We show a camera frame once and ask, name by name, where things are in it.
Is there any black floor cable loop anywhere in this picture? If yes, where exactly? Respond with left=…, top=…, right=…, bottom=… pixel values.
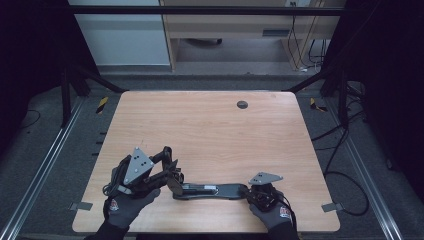
left=311, top=109, right=370, bottom=217

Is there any aluminium floor rail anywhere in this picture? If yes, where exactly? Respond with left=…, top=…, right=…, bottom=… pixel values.
left=0, top=96, right=86, bottom=240
left=324, top=98, right=404, bottom=240

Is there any black horizontal frame bar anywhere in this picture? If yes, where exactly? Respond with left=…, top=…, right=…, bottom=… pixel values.
left=66, top=4, right=346, bottom=17

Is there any black stapler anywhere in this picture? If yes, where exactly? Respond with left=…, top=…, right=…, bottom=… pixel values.
left=161, top=145, right=249, bottom=201

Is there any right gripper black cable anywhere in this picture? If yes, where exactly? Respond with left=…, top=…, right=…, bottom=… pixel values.
left=278, top=193, right=298, bottom=228

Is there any grey tape tab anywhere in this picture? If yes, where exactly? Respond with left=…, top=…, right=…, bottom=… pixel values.
left=321, top=202, right=344, bottom=213
left=68, top=201, right=94, bottom=212

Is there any light wooden desk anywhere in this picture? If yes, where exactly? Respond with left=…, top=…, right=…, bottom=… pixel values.
left=159, top=0, right=346, bottom=72

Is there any black curtain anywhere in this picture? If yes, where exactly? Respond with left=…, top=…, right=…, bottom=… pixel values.
left=319, top=0, right=424, bottom=201
left=0, top=0, right=101, bottom=151

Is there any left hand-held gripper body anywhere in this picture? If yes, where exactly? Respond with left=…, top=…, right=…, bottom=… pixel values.
left=111, top=146, right=168, bottom=198

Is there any yellow black tape strip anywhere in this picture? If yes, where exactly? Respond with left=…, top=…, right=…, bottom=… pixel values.
left=309, top=97, right=328, bottom=113
left=95, top=96, right=110, bottom=115

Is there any thin black floor cable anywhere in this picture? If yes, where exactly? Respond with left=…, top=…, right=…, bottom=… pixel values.
left=18, top=109, right=42, bottom=130

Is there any black chair base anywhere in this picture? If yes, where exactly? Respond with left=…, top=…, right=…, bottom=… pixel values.
left=184, top=37, right=223, bottom=47

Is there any white cabinet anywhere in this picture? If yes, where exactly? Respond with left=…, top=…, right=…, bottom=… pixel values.
left=68, top=0, right=171, bottom=67

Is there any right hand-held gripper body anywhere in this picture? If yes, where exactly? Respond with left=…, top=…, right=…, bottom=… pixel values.
left=246, top=171, right=284, bottom=213

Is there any bundle of hanging cables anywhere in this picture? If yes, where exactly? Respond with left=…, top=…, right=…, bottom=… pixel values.
left=287, top=1, right=329, bottom=73

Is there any black metal stand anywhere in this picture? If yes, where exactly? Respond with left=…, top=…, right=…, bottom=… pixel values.
left=59, top=63, right=128, bottom=128
left=286, top=64, right=351, bottom=128

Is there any person's left hand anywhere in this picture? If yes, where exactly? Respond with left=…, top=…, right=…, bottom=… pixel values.
left=103, top=188, right=161, bottom=229

